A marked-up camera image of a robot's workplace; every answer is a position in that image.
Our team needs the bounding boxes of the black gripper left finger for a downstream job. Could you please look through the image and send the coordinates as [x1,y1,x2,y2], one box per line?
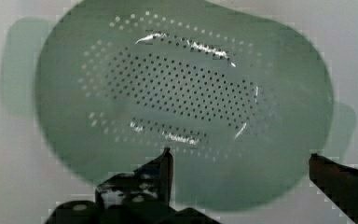
[95,147,173,209]

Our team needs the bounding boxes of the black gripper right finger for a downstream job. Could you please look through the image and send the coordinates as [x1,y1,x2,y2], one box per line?
[309,153,358,224]

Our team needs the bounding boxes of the green plastic strainer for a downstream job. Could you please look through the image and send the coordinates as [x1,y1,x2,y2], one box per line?
[0,0,355,211]

